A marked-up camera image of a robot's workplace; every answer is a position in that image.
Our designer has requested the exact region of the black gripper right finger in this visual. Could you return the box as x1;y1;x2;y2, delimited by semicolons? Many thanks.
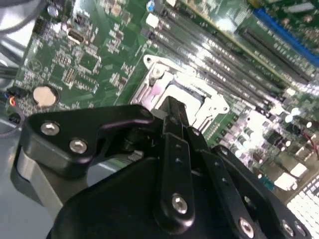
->
175;99;312;239

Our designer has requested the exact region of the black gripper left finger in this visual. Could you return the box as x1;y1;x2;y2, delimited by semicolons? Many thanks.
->
11;97;196;229

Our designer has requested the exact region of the silver CPU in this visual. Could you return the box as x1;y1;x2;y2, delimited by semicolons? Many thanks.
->
166;82;209;104

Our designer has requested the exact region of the metal socket cover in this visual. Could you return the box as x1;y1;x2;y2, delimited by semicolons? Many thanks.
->
136;71;231;125

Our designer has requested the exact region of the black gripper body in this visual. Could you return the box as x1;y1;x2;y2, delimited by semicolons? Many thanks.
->
46;159;232;239

